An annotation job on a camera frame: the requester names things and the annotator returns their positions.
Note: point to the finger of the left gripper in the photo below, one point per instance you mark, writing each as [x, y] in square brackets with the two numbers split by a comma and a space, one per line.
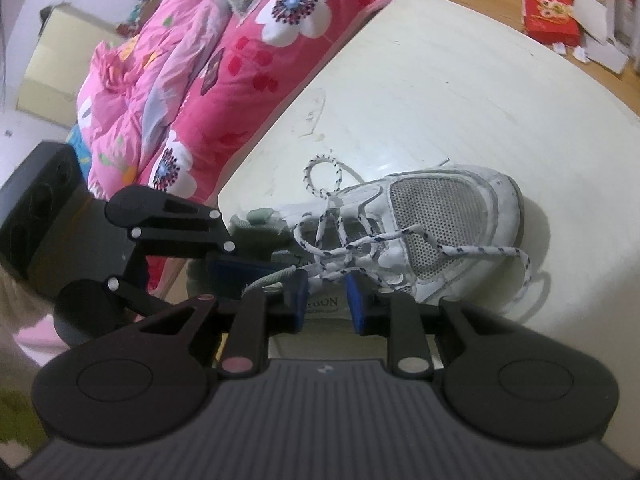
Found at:
[230, 276]

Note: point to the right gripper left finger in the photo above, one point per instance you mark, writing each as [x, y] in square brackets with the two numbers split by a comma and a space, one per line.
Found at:
[257, 316]

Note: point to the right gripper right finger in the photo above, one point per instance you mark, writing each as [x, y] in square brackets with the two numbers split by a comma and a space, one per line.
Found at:
[394, 316]

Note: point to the white black speckled shoelace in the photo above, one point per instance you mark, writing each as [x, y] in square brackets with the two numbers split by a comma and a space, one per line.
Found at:
[400, 239]

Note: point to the white mint sneaker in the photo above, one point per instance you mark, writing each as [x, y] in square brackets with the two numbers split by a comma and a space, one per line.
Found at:
[380, 239]

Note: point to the black phone on bed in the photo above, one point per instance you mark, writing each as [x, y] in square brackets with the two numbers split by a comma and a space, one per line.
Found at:
[211, 73]

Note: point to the cream yellow cabinet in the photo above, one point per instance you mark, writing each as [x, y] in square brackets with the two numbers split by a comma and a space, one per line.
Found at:
[60, 64]

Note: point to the red gift box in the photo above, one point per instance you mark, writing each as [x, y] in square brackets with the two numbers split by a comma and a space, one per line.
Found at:
[550, 22]

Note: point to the white paper bag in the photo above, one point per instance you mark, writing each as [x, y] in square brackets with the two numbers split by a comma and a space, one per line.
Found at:
[591, 15]

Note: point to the white water dispenser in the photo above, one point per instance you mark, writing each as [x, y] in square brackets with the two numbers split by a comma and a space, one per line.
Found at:
[622, 23]

